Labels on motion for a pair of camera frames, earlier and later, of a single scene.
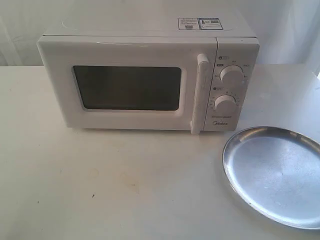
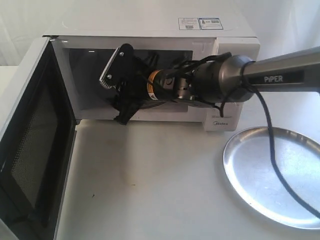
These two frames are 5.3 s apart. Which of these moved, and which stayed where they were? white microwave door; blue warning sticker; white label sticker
Moved: white microwave door
Stayed: white label sticker; blue warning sticker
